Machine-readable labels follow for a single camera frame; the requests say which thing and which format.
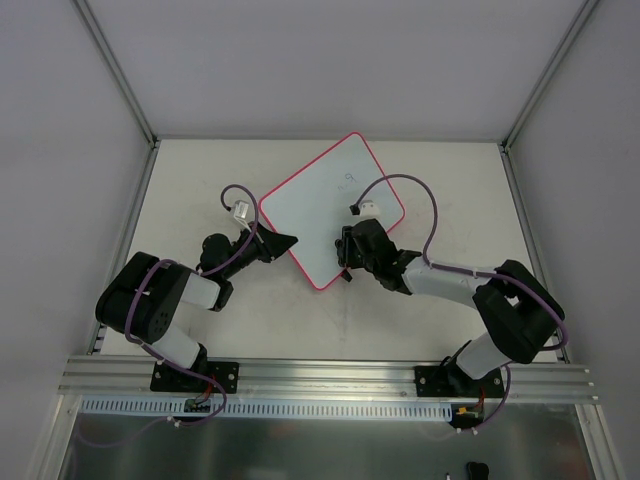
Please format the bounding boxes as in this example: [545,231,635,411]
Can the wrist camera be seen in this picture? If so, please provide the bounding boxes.
[349,200,381,220]
[230,200,251,230]

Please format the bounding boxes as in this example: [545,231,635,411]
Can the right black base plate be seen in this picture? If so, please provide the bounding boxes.
[413,365,504,399]

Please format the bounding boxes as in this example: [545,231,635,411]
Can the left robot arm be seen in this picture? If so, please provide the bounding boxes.
[95,223,298,390]

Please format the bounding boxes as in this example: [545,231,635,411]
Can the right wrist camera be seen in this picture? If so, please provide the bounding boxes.
[349,200,381,220]

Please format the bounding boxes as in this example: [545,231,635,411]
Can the aluminium mounting rail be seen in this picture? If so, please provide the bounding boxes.
[57,355,601,405]

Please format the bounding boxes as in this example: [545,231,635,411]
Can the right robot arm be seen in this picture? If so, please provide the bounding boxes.
[336,219,567,396]

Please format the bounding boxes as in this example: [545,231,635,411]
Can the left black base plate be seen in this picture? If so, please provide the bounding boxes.
[150,361,240,394]

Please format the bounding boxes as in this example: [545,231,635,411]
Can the aluminium frame post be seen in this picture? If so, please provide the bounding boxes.
[70,0,158,147]
[499,0,601,151]

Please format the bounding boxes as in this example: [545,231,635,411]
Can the black object bottom edge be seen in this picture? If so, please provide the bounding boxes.
[466,462,490,480]

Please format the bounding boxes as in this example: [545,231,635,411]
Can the right aluminium frame post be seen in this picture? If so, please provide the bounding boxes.
[499,0,601,151]

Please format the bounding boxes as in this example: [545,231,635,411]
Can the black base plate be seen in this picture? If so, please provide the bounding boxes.
[413,365,504,399]
[150,361,240,394]

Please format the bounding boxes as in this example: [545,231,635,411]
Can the white slotted cable duct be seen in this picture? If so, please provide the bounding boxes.
[79,395,453,423]

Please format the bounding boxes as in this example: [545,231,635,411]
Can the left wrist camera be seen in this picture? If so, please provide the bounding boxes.
[230,200,251,230]

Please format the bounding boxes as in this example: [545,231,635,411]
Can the pink-framed whiteboard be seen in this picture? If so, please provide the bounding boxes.
[259,132,406,291]

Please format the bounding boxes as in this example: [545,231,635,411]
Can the left aluminium frame post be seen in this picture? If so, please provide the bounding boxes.
[70,0,158,147]

